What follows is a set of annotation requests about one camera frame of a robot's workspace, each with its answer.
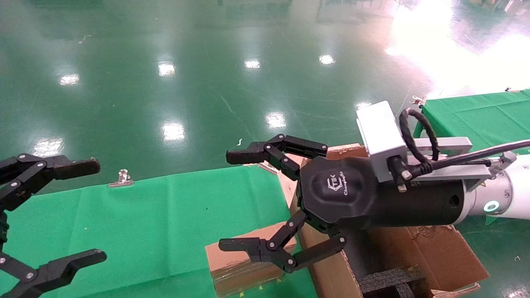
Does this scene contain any black camera cable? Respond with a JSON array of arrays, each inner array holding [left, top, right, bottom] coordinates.
[[388, 108, 530, 193]]

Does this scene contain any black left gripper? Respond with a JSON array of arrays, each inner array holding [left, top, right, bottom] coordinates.
[[0, 154, 107, 298]]

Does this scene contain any large green table cloth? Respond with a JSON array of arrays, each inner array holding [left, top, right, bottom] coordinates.
[[0, 166, 317, 298]]

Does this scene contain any black foam insert block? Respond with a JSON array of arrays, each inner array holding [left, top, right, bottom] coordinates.
[[357, 267, 427, 298]]

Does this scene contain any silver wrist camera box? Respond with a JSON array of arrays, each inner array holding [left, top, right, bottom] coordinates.
[[356, 101, 408, 183]]

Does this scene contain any large open cardboard carton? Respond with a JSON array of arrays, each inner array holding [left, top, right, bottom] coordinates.
[[289, 144, 490, 298]]

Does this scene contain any small long cardboard box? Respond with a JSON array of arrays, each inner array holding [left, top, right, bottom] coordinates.
[[205, 221, 298, 298]]

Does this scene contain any silver camera mounting bracket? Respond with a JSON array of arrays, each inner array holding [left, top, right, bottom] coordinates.
[[404, 137, 504, 192]]

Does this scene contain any green cloth with hanging corner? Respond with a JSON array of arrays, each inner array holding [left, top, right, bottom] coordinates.
[[413, 89, 530, 226]]

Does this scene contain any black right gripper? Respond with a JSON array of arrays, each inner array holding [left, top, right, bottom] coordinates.
[[219, 134, 465, 274]]

